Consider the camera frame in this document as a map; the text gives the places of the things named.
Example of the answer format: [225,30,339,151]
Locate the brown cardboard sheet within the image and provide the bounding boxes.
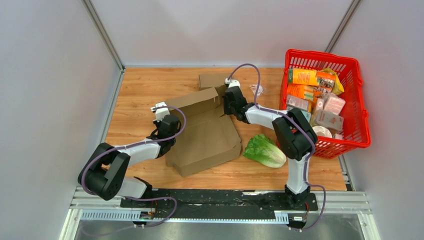
[164,87,242,177]

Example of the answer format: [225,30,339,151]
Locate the brown cardboard box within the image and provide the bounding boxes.
[199,73,230,91]

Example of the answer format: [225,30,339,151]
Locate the clear bag white parts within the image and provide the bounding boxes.
[249,84,266,98]

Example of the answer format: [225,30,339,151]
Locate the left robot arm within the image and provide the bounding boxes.
[77,114,182,201]

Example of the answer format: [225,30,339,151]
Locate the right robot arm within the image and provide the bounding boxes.
[223,86,318,206]

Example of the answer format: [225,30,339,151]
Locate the teal box package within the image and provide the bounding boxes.
[286,106,312,122]

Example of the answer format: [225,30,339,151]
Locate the green lettuce head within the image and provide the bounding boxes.
[242,134,287,168]

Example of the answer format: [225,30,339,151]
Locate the orange sponge pack lower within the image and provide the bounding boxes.
[287,83,314,102]

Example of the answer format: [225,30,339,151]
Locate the white tape roll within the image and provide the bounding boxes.
[312,125,333,138]

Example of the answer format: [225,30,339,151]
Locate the pink white package lower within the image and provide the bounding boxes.
[311,110,344,133]

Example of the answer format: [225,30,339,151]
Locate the pink snack package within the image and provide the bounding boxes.
[323,96,346,115]

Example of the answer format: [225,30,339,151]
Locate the yellow snack bag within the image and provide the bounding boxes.
[321,67,345,96]

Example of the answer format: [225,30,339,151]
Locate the red plastic basket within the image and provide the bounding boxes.
[279,49,372,159]

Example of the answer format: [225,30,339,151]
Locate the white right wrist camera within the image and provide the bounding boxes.
[224,78,241,89]

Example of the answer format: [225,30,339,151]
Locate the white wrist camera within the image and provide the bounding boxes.
[150,101,170,122]
[224,78,241,89]

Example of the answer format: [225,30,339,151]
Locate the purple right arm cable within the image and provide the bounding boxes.
[226,63,327,232]

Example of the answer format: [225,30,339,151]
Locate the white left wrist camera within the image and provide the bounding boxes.
[150,101,170,122]

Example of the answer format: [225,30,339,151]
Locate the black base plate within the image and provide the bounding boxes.
[120,188,318,220]

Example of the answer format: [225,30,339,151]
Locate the aluminium frame post left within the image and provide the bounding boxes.
[81,0,125,73]

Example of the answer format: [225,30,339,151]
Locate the aluminium frame post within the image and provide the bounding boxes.
[81,0,125,73]
[324,0,362,53]

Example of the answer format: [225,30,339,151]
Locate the aluminium frame post right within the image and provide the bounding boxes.
[324,0,362,53]

